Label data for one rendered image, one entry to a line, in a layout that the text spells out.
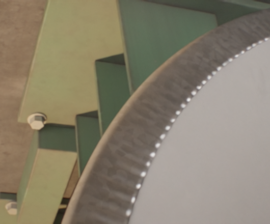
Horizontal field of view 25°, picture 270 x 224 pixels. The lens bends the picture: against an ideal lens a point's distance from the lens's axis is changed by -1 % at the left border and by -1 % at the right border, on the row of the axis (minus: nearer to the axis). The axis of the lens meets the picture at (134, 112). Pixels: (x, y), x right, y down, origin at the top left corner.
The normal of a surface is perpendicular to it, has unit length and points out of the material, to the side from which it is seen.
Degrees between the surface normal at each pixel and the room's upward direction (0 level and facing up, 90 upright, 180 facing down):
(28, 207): 0
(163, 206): 90
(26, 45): 0
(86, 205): 92
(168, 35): 90
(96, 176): 91
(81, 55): 0
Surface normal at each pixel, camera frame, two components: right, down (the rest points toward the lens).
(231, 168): 0.29, -0.67
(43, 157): 0.11, 0.73
